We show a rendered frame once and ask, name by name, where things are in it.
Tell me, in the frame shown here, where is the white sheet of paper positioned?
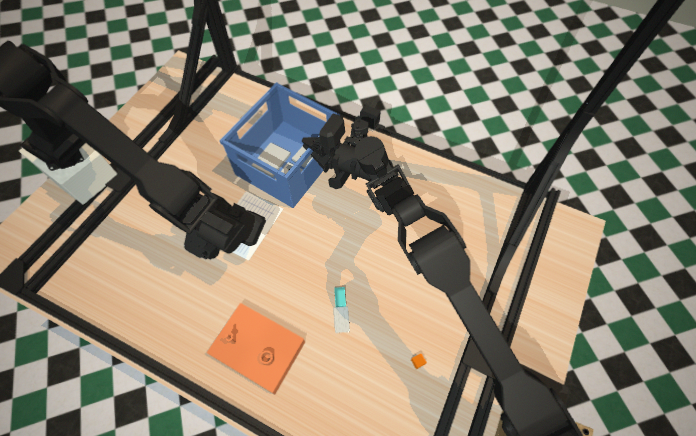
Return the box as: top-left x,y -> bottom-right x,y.
233,191 -> 283,261

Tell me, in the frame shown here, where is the blue plastic crate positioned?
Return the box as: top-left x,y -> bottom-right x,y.
219,85 -> 334,208

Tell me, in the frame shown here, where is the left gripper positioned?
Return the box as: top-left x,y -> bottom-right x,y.
301,113 -> 361,189

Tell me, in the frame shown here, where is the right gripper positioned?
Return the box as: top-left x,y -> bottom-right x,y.
213,193 -> 266,246

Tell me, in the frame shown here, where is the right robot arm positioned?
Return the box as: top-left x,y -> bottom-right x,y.
0,41 -> 247,260

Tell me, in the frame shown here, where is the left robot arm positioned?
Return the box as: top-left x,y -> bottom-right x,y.
345,119 -> 583,436

